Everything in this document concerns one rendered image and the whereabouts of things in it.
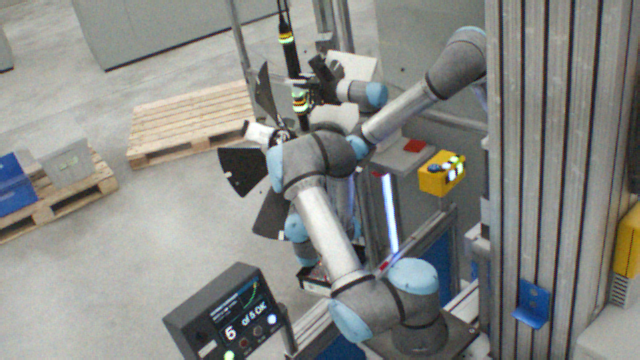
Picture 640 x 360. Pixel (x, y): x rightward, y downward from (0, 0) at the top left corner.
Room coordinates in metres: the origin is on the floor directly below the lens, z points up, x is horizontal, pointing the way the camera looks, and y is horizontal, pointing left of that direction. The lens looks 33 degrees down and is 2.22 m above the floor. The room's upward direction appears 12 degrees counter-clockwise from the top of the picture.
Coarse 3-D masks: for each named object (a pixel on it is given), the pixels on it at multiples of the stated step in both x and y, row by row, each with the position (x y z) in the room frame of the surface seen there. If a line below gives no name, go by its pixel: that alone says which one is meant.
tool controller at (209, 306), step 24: (240, 264) 1.20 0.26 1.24; (216, 288) 1.12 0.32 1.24; (240, 288) 1.10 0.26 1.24; (264, 288) 1.13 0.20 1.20; (192, 312) 1.04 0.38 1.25; (216, 312) 1.04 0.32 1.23; (240, 312) 1.07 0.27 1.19; (264, 312) 1.10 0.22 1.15; (192, 336) 0.99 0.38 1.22; (216, 336) 1.02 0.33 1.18; (240, 336) 1.04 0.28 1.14; (264, 336) 1.07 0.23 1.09
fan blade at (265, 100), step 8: (264, 64) 2.14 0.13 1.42; (264, 72) 2.12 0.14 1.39; (264, 80) 2.11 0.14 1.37; (256, 88) 2.20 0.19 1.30; (264, 88) 2.11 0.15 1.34; (256, 96) 2.20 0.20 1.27; (264, 96) 2.11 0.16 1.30; (272, 96) 2.03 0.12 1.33; (264, 104) 2.13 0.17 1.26; (272, 104) 2.02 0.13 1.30; (272, 112) 2.04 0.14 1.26
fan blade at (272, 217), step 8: (272, 192) 1.78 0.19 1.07; (264, 200) 1.77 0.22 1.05; (272, 200) 1.76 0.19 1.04; (280, 200) 1.76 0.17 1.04; (264, 208) 1.75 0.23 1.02; (272, 208) 1.75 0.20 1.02; (280, 208) 1.74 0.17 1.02; (288, 208) 1.74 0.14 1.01; (264, 216) 1.74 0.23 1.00; (272, 216) 1.73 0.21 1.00; (280, 216) 1.72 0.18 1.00; (256, 224) 1.73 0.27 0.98; (264, 224) 1.72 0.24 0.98; (272, 224) 1.71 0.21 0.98; (280, 224) 1.70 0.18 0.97; (256, 232) 1.71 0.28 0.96; (264, 232) 1.70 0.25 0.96; (272, 232) 1.69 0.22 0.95; (280, 240) 1.67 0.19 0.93; (288, 240) 1.66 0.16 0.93
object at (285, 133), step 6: (282, 126) 1.89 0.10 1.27; (276, 132) 1.90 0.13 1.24; (282, 132) 1.88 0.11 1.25; (288, 132) 1.86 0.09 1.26; (294, 132) 1.87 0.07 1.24; (270, 138) 1.90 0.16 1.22; (276, 138) 1.89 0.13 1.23; (282, 138) 1.87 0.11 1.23; (288, 138) 1.85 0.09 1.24; (294, 138) 1.84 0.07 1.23; (270, 144) 1.89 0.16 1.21; (276, 144) 1.87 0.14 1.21
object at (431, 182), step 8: (440, 152) 1.81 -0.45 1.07; (448, 152) 1.80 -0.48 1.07; (432, 160) 1.77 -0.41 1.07; (440, 160) 1.76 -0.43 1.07; (448, 160) 1.75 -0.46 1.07; (456, 160) 1.74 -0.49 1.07; (464, 160) 1.76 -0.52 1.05; (424, 168) 1.73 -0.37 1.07; (440, 168) 1.71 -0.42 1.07; (448, 168) 1.70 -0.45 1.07; (464, 168) 1.75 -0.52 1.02; (424, 176) 1.71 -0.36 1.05; (432, 176) 1.68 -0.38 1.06; (440, 176) 1.66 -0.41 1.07; (456, 176) 1.72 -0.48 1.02; (424, 184) 1.71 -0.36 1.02; (432, 184) 1.68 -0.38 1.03; (440, 184) 1.66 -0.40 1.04; (448, 184) 1.68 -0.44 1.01; (456, 184) 1.72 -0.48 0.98; (432, 192) 1.68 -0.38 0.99; (440, 192) 1.66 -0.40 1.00
